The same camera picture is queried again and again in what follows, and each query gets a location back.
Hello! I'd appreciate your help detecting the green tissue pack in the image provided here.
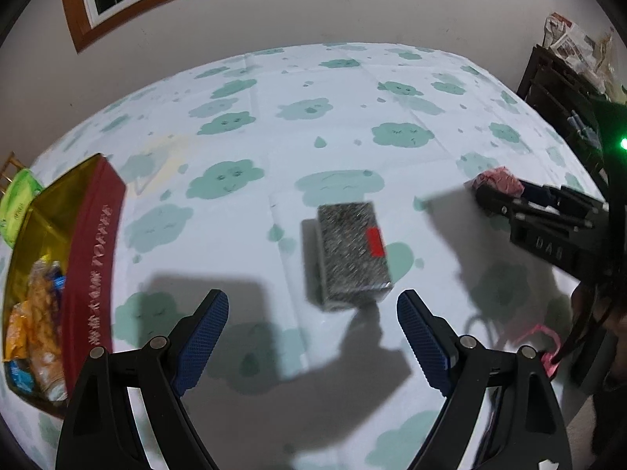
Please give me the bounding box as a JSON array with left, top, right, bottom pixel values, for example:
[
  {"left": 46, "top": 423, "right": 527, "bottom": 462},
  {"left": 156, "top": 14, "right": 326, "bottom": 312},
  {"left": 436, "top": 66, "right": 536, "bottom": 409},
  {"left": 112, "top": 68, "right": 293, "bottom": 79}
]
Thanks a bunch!
[{"left": 0, "top": 169, "right": 46, "bottom": 248}]

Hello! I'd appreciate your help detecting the clear bag of fried twists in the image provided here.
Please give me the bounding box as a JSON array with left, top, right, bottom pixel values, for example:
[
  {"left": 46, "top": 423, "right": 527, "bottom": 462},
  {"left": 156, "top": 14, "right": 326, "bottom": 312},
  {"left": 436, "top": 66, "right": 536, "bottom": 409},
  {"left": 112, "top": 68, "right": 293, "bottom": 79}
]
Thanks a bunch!
[{"left": 27, "top": 262, "right": 64, "bottom": 353}]

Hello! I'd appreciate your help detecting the wooden window frame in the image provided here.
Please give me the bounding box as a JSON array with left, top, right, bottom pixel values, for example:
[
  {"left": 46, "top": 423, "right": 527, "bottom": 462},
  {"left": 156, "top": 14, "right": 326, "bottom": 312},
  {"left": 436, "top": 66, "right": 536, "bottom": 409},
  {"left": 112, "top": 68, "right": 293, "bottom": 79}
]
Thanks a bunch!
[{"left": 59, "top": 0, "right": 397, "bottom": 54}]

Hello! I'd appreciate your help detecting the wooden chair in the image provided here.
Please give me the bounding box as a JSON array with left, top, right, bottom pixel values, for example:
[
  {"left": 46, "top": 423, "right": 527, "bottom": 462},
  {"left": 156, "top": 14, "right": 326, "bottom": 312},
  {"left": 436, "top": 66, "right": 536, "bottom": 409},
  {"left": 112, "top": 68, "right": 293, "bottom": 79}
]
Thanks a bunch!
[{"left": 0, "top": 152, "right": 23, "bottom": 192}]

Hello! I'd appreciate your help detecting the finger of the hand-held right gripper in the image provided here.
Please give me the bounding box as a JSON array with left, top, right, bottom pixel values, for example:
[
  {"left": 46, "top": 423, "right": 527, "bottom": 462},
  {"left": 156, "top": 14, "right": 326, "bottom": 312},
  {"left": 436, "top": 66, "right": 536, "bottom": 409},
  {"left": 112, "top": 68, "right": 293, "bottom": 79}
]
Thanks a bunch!
[
  {"left": 476, "top": 183, "right": 530, "bottom": 219},
  {"left": 522, "top": 181, "right": 605, "bottom": 211}
]

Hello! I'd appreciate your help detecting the pink snack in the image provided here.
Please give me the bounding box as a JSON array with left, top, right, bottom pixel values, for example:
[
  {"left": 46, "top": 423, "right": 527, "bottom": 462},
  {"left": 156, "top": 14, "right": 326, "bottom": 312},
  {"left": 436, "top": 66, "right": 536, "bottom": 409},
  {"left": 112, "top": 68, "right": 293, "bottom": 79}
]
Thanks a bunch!
[{"left": 465, "top": 167, "right": 525, "bottom": 201}]

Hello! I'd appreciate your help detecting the black and pink lanyard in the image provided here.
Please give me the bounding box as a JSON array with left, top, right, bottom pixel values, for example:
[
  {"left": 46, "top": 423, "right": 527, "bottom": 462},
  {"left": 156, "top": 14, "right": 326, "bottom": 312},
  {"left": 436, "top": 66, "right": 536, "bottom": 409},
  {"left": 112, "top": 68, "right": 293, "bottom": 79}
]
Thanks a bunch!
[{"left": 519, "top": 323, "right": 564, "bottom": 378}]

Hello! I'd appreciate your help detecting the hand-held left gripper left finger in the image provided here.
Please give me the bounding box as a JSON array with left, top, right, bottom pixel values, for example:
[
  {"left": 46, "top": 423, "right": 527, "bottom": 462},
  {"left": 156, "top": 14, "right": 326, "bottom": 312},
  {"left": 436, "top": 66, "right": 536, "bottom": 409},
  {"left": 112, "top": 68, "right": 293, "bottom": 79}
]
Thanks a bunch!
[{"left": 55, "top": 289, "right": 230, "bottom": 470}]

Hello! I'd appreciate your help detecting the blue snack packet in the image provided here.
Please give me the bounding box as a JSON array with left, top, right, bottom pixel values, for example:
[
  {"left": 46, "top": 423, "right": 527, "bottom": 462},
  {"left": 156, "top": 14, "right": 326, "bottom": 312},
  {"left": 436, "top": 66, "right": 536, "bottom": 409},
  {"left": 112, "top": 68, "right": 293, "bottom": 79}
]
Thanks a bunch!
[{"left": 7, "top": 360, "right": 40, "bottom": 395}]

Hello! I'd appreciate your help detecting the grey speckled snack block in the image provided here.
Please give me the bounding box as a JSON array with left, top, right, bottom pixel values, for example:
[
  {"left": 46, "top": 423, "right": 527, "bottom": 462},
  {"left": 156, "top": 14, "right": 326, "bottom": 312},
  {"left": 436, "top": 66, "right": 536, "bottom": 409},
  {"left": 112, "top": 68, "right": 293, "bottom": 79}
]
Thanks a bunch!
[{"left": 316, "top": 201, "right": 395, "bottom": 311}]

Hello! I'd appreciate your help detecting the orange snack packet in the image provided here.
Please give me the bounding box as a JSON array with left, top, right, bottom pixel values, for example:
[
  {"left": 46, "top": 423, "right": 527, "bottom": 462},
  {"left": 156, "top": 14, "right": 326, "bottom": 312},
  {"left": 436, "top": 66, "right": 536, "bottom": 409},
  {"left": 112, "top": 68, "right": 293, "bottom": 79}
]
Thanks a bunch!
[{"left": 4, "top": 304, "right": 37, "bottom": 360}]

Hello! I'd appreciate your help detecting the red tin box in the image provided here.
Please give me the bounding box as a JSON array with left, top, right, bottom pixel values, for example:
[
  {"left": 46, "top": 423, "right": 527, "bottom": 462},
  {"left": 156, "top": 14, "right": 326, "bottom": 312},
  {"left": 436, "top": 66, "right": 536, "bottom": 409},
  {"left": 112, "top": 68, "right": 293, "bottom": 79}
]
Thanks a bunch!
[{"left": 0, "top": 153, "right": 127, "bottom": 419}]

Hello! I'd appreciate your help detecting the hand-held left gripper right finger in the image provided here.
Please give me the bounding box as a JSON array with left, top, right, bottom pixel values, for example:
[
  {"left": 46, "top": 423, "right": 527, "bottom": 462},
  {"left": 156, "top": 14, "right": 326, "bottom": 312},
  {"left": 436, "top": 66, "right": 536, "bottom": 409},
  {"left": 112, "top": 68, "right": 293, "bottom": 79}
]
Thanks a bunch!
[{"left": 397, "top": 290, "right": 574, "bottom": 470}]

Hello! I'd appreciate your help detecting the pile of newspapers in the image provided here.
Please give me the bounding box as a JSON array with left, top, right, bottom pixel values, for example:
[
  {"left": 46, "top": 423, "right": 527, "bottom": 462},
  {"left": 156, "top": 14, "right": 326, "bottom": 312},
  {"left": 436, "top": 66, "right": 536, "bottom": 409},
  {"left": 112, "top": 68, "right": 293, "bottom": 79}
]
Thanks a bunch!
[{"left": 546, "top": 12, "right": 618, "bottom": 84}]

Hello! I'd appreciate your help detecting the dark wooden shelf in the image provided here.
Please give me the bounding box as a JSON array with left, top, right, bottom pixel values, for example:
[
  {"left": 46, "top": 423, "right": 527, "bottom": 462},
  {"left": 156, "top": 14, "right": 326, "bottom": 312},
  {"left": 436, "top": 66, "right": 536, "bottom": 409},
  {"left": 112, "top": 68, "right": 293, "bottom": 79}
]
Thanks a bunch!
[{"left": 516, "top": 44, "right": 627, "bottom": 177}]

